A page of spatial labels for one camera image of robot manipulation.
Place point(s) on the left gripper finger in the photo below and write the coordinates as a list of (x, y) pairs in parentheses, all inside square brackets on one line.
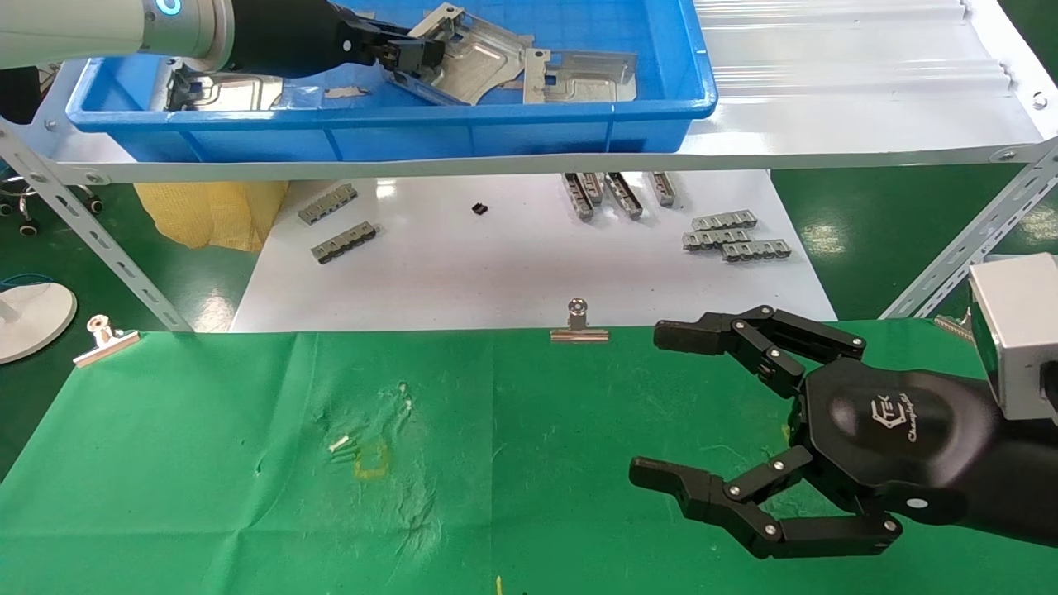
[(409, 66), (413, 45)]

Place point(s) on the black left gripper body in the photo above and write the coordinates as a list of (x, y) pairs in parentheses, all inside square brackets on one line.
[(351, 40)]

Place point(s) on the stamped sheet metal part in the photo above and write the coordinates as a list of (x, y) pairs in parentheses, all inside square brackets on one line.
[(240, 92), (591, 83), (479, 62)]

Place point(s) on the grey slotted metal rail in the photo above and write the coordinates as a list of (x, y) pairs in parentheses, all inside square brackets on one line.
[(623, 195), (711, 240), (724, 220), (576, 198), (343, 243), (327, 204), (756, 250), (662, 188), (592, 187)]

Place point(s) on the chair base with casters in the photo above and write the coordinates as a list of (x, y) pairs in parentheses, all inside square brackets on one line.
[(27, 219)]

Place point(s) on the white round stand base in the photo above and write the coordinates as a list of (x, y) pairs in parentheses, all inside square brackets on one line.
[(33, 318)]

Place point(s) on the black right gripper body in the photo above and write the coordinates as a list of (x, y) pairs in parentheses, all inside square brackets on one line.
[(893, 430)]

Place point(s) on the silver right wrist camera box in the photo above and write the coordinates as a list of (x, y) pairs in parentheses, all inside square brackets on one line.
[(1021, 330)]

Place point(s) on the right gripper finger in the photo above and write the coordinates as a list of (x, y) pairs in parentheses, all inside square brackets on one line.
[(707, 496), (690, 332)]

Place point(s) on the blue plastic bin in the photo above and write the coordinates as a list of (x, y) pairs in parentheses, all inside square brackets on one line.
[(413, 132)]

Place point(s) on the perforated white angle-iron strut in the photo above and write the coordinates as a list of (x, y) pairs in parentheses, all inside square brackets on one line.
[(967, 248), (99, 240)]

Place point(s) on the white corrugated plastic sheet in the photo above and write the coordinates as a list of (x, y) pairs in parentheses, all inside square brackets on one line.
[(826, 41)]

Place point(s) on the white metal shelf board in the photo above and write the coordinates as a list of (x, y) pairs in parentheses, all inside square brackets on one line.
[(826, 136)]

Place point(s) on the green table cloth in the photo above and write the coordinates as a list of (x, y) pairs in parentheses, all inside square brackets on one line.
[(413, 463)]

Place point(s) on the small white screw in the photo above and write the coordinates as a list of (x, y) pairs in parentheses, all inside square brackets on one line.
[(338, 444)]

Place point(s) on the black rounded object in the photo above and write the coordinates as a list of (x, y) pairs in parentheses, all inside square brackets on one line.
[(16, 91)]

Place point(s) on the white low board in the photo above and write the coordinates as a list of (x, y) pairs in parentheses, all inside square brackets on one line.
[(512, 264)]

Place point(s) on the yellow mesh bag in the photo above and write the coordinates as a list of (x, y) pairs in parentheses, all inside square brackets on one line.
[(207, 215)]

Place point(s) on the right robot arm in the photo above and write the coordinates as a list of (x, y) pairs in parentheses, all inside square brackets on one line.
[(1029, 479)]

